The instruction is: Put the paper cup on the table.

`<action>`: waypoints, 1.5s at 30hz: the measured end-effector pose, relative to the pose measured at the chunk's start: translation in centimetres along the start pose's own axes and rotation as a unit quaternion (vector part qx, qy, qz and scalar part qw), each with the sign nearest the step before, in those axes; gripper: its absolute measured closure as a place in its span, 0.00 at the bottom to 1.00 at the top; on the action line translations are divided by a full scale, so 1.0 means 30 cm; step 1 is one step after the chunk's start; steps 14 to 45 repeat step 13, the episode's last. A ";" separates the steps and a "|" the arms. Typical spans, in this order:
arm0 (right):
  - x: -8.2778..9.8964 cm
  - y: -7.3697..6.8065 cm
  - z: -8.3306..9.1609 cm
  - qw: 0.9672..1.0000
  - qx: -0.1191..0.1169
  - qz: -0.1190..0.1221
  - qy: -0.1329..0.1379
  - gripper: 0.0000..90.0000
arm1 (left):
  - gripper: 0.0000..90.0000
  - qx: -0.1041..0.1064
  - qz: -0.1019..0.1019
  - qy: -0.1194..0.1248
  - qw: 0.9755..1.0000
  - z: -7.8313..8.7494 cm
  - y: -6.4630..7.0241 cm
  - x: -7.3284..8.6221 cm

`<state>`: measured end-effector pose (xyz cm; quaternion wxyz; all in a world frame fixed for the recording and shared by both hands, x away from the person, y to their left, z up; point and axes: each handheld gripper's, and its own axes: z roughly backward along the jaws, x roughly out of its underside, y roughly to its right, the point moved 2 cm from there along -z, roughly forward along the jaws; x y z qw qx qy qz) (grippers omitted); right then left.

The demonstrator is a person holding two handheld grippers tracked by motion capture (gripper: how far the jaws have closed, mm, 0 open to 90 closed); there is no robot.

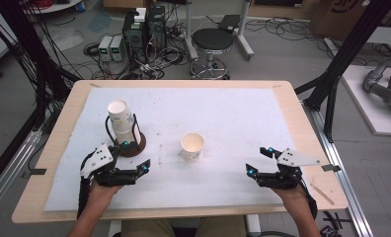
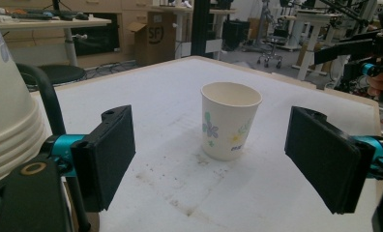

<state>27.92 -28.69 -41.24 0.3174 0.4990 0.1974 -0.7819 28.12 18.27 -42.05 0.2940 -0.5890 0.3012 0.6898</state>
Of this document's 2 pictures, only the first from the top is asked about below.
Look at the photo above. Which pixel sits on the black metal frame stand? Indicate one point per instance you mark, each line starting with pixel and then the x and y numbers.
pixel 348 49
pixel 29 49

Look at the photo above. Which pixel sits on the stack of paper cups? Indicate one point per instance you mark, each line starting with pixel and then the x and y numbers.
pixel 121 121

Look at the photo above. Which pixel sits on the black flat device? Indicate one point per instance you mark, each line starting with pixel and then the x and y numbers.
pixel 229 23

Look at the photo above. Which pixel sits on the black tape strip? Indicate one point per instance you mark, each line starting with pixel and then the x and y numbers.
pixel 35 172
pixel 331 168

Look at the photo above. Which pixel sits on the person's left hand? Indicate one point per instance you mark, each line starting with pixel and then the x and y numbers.
pixel 101 196

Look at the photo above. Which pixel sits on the aluminium floor rail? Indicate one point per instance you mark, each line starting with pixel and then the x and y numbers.
pixel 345 184
pixel 9 174

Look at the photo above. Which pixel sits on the person's right hand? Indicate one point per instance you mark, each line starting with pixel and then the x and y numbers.
pixel 292 197

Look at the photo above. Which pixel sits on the small white box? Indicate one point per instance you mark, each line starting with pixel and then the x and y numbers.
pixel 140 15

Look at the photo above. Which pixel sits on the person's tan trousers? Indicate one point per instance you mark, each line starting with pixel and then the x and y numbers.
pixel 144 228

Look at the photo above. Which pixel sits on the grey power supply unit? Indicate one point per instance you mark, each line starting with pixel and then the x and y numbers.
pixel 117 48
pixel 104 47

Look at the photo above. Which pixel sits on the light wooden table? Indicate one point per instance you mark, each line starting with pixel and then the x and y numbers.
pixel 308 131

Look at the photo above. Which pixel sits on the thin wooden stick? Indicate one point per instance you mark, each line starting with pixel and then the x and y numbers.
pixel 322 194

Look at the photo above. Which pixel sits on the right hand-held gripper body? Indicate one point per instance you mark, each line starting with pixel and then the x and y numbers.
pixel 292 158

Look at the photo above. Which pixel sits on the black round stool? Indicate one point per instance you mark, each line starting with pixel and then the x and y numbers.
pixel 212 39

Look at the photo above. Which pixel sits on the white table leg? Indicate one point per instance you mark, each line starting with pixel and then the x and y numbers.
pixel 253 225

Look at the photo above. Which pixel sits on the white floor platform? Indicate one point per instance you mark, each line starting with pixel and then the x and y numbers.
pixel 371 112

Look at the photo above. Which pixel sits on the white table mat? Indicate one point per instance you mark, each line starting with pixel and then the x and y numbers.
pixel 216 118

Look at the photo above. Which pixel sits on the brown cardboard box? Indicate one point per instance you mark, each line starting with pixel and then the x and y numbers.
pixel 335 18

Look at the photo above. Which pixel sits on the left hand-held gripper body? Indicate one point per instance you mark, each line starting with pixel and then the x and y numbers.
pixel 96 161

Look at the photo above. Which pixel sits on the black computer tower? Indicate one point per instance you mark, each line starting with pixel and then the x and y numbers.
pixel 134 36
pixel 156 29

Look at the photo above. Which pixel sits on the white printed paper cup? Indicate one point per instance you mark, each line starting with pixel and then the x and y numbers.
pixel 192 146

